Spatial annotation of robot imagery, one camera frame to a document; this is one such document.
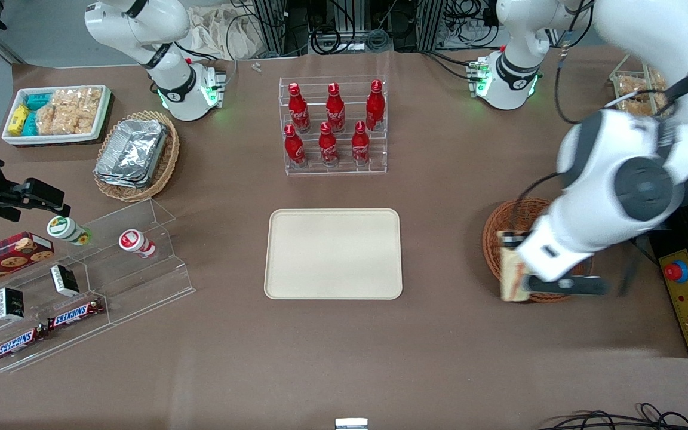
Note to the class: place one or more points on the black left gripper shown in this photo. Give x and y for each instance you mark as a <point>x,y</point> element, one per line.
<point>511,239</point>

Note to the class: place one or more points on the triangle sandwich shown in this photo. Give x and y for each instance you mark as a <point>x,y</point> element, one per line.
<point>511,272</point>

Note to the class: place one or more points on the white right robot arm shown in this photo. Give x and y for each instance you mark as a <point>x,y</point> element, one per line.
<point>165,30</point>

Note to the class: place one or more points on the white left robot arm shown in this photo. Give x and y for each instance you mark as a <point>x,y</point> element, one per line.
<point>619,179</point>

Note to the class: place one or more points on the brown wicker basket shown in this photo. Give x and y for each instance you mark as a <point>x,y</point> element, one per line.
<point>520,212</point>

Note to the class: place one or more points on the light wicker basket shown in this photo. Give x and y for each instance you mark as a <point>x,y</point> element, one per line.
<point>168,161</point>

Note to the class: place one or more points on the beige plastic tray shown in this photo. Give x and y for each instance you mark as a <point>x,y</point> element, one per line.
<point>332,254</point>

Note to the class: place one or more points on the green lid yogurt cup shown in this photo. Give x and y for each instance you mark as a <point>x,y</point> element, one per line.
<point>66,230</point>

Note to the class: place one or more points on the white plastic bin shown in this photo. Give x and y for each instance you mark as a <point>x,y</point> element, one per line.
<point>51,138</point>

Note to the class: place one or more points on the red cookie box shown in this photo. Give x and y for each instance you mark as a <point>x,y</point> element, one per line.
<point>3,258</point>

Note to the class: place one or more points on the teal snack box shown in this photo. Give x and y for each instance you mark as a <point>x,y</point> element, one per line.
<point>30,123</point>
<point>38,101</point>

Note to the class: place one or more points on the yellow snack box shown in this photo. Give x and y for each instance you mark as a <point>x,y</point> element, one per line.
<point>18,117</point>

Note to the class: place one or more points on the rice cracker pack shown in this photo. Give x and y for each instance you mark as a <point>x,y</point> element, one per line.
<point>86,108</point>
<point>54,113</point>

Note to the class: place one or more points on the small black white box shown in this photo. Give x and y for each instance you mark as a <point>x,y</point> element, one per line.
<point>64,280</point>
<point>11,303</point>

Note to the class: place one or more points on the stacked aluminium foil trays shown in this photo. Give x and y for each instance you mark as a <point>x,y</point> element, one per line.
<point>132,152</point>

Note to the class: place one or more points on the red lid yogurt cup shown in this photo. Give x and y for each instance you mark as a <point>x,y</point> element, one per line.
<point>135,242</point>

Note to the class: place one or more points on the snickers bar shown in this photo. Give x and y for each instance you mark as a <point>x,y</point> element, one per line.
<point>20,344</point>
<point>75,314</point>

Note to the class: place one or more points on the clear acrylic stepped shelf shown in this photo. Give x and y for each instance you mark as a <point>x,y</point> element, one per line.
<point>135,280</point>

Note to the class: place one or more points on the black control box base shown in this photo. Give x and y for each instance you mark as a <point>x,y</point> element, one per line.
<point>654,251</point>

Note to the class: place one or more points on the red cola bottle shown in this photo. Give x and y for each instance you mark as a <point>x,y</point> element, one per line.
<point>294,149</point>
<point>335,113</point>
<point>375,110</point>
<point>328,148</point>
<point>299,113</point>
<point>360,147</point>

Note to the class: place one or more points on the clear bagged snack pack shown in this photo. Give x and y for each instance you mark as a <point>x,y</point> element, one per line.
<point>632,86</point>
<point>639,107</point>

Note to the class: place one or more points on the clear acrylic bottle rack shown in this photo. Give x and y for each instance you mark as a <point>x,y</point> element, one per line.
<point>335,170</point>

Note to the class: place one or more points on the crumpled white cloth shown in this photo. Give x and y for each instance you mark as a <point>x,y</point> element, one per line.
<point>224,33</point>

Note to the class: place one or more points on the background equipment rack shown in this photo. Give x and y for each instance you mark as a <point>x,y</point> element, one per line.
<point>350,24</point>

